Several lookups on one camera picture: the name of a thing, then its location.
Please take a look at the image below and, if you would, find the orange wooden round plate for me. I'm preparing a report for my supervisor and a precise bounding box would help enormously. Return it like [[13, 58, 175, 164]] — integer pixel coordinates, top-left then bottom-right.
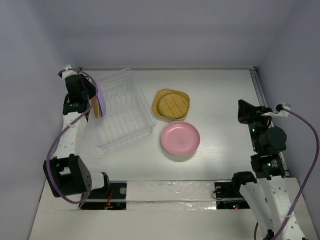
[[90, 95, 101, 119]]

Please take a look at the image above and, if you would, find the purple round plate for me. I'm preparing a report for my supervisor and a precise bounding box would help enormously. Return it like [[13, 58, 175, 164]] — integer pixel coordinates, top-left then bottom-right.
[[96, 82, 107, 117]]

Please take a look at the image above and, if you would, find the pink round plate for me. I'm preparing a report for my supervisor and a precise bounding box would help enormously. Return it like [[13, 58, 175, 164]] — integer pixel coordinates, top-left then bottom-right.
[[160, 121, 201, 157]]

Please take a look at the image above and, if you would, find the woven bamboo square plate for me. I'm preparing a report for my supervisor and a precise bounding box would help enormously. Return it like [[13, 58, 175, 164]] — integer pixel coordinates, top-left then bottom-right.
[[152, 88, 190, 121]]

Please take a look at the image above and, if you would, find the small woven bamboo plate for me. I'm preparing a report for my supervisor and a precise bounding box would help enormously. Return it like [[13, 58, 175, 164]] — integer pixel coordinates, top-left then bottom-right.
[[157, 92, 190, 120]]

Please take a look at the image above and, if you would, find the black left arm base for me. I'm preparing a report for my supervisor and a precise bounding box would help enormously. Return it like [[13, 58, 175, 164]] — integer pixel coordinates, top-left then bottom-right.
[[79, 181, 127, 210]]

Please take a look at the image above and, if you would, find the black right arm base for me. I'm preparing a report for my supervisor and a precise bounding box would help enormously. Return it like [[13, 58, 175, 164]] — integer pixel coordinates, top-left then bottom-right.
[[211, 181, 250, 210]]

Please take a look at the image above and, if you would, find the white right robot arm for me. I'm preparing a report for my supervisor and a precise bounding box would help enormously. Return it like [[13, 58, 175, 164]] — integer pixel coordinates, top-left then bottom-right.
[[230, 99, 306, 240]]

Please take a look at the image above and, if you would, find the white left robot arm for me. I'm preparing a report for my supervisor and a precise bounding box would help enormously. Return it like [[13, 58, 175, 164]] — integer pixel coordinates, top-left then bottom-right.
[[43, 67, 111, 202]]

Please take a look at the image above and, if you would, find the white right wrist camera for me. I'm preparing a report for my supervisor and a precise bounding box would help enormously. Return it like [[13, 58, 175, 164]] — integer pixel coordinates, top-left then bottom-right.
[[262, 101, 291, 118]]

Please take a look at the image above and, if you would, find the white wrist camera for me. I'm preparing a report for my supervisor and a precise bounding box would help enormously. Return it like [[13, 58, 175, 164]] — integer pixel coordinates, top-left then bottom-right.
[[262, 101, 291, 118], [58, 64, 79, 81]]

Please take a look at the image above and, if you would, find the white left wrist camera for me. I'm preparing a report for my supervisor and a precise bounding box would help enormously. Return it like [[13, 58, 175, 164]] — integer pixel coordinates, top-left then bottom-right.
[[58, 64, 79, 81]]

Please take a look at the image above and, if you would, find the aluminium rail on table edge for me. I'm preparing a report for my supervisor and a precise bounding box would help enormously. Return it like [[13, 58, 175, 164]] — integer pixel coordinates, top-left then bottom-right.
[[249, 68, 290, 178]]

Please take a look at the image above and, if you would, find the clear wire dish rack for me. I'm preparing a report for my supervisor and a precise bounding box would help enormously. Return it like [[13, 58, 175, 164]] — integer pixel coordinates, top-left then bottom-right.
[[89, 68, 157, 152]]

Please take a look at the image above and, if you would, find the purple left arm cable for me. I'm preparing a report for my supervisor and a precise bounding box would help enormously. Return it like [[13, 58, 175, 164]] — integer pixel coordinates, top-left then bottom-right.
[[46, 69, 99, 208]]

